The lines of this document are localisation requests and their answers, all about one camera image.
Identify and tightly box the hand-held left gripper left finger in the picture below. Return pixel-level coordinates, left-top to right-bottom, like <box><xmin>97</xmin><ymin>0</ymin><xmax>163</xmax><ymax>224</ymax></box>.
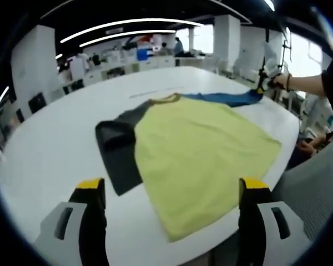
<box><xmin>33</xmin><ymin>178</ymin><xmax>109</xmax><ymax>266</ymax></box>

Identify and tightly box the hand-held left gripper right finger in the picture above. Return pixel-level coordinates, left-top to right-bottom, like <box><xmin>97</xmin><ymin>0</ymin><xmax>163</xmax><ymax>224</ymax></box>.
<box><xmin>235</xmin><ymin>177</ymin><xmax>313</xmax><ymax>266</ymax></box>

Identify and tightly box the yellow garment with dark sleeves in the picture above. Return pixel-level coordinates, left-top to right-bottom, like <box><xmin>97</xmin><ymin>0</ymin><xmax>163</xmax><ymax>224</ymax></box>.
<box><xmin>95</xmin><ymin>88</ymin><xmax>282</xmax><ymax>243</ymax></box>

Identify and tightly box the person's right hand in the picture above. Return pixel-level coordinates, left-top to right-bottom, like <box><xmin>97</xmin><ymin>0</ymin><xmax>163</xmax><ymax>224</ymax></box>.
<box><xmin>271</xmin><ymin>73</ymin><xmax>291</xmax><ymax>90</ymax></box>

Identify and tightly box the black tripod stand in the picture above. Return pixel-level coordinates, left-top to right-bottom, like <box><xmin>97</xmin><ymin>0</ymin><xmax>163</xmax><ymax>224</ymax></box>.
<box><xmin>277</xmin><ymin>35</ymin><xmax>292</xmax><ymax>84</ymax></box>

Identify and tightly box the slim white column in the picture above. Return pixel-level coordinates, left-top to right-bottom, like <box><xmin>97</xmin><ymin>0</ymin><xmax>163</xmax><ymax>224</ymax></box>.
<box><xmin>213</xmin><ymin>15</ymin><xmax>241</xmax><ymax>78</ymax></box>

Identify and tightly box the grey mesh office chair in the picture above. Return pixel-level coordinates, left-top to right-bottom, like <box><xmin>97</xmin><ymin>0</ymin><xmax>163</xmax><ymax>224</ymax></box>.
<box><xmin>271</xmin><ymin>141</ymin><xmax>333</xmax><ymax>242</ymax></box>

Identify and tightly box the blue storage bin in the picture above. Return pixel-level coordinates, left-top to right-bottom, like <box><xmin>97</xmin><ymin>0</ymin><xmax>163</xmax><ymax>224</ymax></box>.
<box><xmin>137</xmin><ymin>47</ymin><xmax>150</xmax><ymax>61</ymax></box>

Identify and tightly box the long white cabinet counter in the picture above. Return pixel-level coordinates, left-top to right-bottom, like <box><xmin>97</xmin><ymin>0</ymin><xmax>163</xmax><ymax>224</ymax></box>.
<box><xmin>58</xmin><ymin>55</ymin><xmax>206</xmax><ymax>86</ymax></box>

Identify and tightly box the black box by column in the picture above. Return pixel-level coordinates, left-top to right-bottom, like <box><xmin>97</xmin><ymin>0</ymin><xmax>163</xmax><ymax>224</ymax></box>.
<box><xmin>28</xmin><ymin>93</ymin><xmax>47</xmax><ymax>114</ymax></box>

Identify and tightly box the long curved ceiling light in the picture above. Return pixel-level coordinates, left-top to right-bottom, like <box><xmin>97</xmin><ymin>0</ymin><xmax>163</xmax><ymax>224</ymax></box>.
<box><xmin>59</xmin><ymin>18</ymin><xmax>205</xmax><ymax>44</ymax></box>

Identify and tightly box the white square column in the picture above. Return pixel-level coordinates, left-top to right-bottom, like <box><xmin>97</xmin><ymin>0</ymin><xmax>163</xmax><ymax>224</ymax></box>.
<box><xmin>11</xmin><ymin>24</ymin><xmax>59</xmax><ymax>109</ymax></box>

